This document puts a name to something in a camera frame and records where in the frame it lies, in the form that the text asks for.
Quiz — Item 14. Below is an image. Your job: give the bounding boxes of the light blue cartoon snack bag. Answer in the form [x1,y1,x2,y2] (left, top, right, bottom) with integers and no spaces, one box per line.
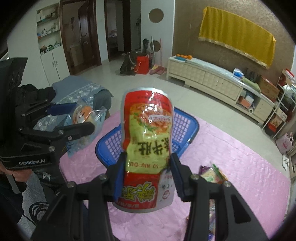
[64,99,107,157]

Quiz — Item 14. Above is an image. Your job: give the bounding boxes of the green label cracker pack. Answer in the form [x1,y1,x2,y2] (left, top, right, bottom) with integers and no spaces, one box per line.
[199,164,228,184]

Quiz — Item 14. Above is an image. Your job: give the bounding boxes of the red green snack bag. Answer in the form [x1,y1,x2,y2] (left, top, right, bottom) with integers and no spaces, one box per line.
[114,87,175,213]

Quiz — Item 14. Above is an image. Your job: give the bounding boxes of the orange sausage snack pack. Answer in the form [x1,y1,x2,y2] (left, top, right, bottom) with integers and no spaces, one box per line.
[209,199,216,235]

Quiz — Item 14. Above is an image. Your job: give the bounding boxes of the person's left hand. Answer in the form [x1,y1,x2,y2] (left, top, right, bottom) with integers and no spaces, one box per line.
[0,162,32,182]

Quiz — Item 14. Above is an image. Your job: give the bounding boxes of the grey blue covered chair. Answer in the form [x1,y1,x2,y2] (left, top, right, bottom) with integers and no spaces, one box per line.
[34,75,113,131]

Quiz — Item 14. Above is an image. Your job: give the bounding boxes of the blue plastic basket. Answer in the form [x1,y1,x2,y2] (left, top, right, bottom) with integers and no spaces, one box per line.
[95,106,200,168]

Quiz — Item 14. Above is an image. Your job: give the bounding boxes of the pink quilted tablecloth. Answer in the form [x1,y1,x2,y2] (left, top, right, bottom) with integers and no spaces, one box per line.
[60,109,290,240]

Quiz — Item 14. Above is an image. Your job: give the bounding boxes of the dark bag on floor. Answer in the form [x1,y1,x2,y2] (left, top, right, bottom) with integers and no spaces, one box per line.
[120,51,137,76]

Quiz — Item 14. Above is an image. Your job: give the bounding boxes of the red shopping bag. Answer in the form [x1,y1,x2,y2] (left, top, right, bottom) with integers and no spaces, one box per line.
[134,55,149,75]

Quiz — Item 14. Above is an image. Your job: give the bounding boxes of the cream tv cabinet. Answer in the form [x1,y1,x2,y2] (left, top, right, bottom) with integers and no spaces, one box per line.
[166,57,274,125]

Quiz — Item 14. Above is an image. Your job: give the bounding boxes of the white slippers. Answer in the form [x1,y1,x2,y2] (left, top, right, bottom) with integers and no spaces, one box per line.
[282,155,289,171]

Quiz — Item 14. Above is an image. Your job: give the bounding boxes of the pink gift bag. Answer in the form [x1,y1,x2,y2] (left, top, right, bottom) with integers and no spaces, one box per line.
[276,132,294,154]

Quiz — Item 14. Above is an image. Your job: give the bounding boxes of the broom with red head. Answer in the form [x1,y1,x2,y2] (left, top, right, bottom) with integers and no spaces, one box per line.
[149,36,166,75]

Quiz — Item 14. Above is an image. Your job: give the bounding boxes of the folded green cloth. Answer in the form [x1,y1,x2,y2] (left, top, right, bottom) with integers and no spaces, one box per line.
[241,77,261,93]

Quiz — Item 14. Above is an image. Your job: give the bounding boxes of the blue tissue pack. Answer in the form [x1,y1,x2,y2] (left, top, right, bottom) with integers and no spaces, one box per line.
[233,68,244,80]

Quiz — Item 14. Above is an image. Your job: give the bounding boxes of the plate of oranges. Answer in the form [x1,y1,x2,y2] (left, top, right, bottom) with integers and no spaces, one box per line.
[175,54,193,61]

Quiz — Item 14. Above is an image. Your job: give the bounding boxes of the cardboard box on cabinet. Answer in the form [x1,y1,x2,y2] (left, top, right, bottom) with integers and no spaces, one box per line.
[258,77,280,102]

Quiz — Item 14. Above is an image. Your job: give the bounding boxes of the white metal shelf rack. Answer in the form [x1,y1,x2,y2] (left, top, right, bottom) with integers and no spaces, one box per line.
[262,83,295,140]

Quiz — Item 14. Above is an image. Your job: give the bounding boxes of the white wall cupboard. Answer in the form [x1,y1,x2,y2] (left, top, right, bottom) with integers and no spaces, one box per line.
[36,1,70,85]

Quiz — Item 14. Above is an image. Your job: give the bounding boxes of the yellow cloth on wall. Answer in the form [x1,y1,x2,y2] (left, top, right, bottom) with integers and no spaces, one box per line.
[198,6,276,69]

